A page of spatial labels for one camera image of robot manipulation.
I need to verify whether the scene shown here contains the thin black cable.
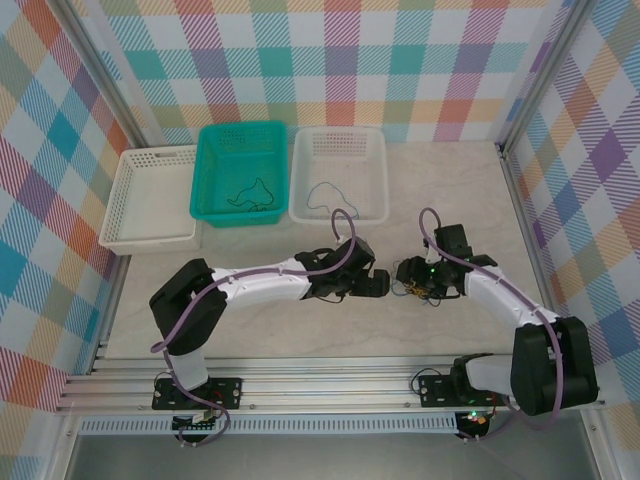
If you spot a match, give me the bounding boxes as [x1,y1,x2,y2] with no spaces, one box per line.
[224,177,277,212]

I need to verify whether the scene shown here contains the white deep plastic basket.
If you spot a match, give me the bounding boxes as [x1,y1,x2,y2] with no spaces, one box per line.
[288,126,390,226]

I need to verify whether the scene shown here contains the teal plastic basket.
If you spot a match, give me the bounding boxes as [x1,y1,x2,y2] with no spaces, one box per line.
[188,121,289,230]

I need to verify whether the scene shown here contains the white shallow perforated basket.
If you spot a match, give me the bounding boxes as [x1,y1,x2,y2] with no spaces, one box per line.
[98,145,204,257]

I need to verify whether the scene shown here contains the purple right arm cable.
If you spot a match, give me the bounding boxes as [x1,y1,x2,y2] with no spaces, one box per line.
[418,207,564,444]

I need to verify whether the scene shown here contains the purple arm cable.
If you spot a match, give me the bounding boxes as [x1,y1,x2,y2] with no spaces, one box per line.
[149,208,357,449]
[418,207,564,444]

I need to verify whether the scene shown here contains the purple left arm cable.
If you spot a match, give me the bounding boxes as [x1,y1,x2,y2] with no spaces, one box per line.
[149,208,357,449]

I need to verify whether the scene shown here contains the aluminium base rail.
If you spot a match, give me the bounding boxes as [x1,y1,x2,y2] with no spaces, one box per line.
[54,354,606,415]

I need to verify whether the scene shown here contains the white slotted cable duct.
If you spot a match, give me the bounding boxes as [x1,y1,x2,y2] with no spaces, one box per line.
[78,412,462,436]

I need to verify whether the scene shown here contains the aluminium frame post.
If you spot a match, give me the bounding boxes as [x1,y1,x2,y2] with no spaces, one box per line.
[58,0,161,147]
[47,412,84,480]
[494,0,599,156]

